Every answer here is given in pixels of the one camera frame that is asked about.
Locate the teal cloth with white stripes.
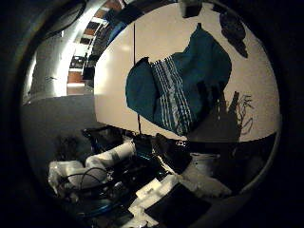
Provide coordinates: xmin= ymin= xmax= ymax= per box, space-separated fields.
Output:
xmin=124 ymin=23 xmax=233 ymax=137

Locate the wooden shelf unit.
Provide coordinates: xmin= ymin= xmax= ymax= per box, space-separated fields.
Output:
xmin=66 ymin=0 xmax=123 ymax=96

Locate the black crumpled item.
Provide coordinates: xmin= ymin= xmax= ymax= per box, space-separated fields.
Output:
xmin=218 ymin=9 xmax=250 ymax=60

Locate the blue chair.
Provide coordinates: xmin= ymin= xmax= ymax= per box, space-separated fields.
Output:
xmin=106 ymin=19 xmax=128 ymax=44

